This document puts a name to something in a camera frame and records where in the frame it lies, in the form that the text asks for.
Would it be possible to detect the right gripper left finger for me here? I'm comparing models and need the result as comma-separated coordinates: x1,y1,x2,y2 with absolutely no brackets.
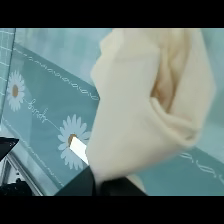
54,165,98,197

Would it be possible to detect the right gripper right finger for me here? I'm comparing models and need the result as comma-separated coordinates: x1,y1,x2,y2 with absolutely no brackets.
99,176,148,197

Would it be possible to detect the cream garment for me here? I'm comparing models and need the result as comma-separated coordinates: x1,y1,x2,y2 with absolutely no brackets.
85,28,217,195

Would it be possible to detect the silver frame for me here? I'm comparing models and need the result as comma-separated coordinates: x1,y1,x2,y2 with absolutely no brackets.
0,149,46,197

